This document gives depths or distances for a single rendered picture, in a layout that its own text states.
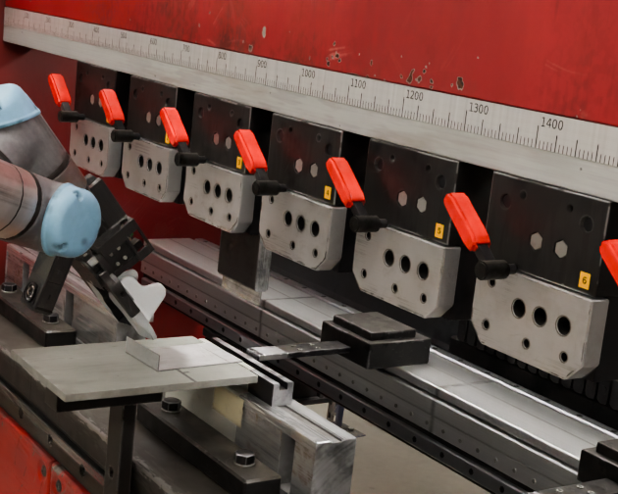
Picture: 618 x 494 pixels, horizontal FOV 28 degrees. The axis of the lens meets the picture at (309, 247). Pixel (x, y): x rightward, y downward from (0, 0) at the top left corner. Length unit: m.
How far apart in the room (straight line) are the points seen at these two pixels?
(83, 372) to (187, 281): 0.73
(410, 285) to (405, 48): 0.25
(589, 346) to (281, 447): 0.55
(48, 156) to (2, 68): 0.93
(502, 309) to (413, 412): 0.57
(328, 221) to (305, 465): 0.30
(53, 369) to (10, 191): 0.38
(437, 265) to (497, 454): 0.43
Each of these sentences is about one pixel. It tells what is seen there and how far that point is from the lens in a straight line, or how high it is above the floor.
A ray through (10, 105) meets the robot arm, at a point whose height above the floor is 1.33.
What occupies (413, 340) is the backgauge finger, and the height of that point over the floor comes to 1.02.
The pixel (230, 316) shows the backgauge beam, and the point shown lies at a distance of 2.12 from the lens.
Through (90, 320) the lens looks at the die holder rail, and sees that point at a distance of 2.02.
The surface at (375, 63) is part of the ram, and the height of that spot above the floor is 1.42.
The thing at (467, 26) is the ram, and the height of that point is 1.47.
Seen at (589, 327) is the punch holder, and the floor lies 1.23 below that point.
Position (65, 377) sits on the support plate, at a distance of 1.53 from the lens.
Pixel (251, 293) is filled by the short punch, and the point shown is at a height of 1.09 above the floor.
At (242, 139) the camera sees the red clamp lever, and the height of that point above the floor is 1.31.
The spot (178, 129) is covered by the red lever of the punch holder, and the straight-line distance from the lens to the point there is 1.64.
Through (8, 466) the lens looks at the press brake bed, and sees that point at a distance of 2.07.
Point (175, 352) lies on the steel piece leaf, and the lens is 1.65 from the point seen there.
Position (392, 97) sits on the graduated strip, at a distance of 1.30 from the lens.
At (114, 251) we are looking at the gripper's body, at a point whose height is 1.15.
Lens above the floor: 1.49
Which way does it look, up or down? 12 degrees down
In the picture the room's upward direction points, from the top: 6 degrees clockwise
